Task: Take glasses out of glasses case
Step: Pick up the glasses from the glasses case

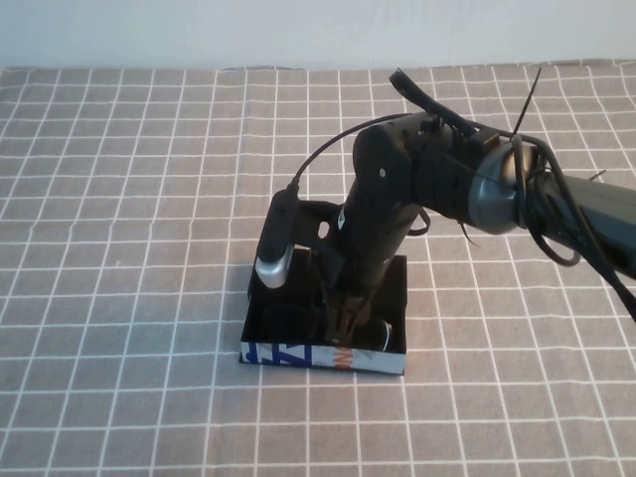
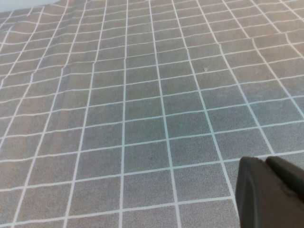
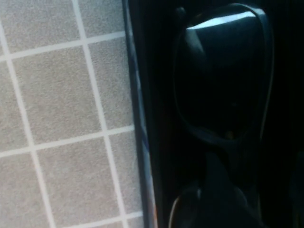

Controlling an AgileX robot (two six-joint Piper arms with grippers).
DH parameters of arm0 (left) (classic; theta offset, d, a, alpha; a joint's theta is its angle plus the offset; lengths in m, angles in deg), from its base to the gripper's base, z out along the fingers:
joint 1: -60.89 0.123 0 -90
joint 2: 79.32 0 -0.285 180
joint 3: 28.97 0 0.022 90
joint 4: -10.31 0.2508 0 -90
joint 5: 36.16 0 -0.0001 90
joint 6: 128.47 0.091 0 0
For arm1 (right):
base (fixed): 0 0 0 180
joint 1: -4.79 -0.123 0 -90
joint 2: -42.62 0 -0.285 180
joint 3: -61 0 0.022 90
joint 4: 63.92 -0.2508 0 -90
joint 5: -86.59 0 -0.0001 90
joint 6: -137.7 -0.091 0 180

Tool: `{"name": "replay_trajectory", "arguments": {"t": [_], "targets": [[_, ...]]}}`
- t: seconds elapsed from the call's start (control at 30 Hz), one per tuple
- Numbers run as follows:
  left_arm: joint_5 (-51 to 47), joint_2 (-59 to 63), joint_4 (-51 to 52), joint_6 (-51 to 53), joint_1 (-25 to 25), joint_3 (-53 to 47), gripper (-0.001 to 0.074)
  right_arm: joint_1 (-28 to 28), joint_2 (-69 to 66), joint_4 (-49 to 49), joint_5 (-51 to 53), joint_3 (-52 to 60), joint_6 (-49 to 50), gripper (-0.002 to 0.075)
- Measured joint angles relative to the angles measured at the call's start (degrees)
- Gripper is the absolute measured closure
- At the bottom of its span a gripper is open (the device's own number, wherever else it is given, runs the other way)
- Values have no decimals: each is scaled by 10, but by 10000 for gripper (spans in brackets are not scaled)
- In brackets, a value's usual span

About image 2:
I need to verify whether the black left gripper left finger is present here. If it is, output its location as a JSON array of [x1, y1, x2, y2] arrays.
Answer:
[[236, 156, 304, 228]]

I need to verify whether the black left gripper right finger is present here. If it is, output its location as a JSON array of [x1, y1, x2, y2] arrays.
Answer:
[[265, 156, 304, 202]]

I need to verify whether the grey white-checked tablecloth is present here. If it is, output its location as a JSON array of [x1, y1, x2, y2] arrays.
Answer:
[[0, 0, 304, 228]]

